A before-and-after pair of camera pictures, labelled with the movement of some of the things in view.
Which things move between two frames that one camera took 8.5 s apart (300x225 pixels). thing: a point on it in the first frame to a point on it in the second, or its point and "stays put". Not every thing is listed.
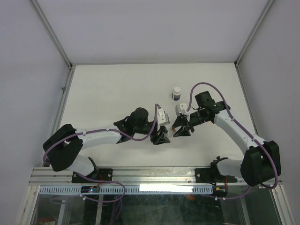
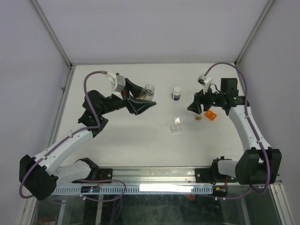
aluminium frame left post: [47, 24] stays put
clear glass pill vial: [171, 131] to [148, 94]
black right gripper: [180, 121] to [199, 98]
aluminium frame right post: [263, 14] stays put
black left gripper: [161, 138] to [134, 106]
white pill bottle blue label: [176, 93] stays put
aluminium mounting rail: [125, 176] stays put
